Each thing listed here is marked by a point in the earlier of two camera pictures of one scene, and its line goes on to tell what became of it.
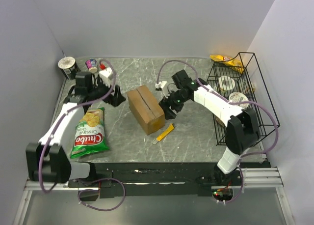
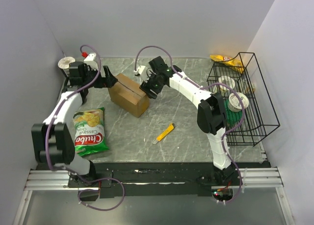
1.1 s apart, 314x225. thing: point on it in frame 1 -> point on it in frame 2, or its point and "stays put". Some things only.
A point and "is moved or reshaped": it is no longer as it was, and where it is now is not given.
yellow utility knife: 163,135 stays put
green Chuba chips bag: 90,136 stays put
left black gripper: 116,98 -> 109,80
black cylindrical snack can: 69,67 stays put
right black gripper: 165,103 -> 146,86
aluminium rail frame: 265,178 stays put
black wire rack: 240,80 stays put
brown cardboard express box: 146,109 is moved or reshaped
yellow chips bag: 228,61 stays put
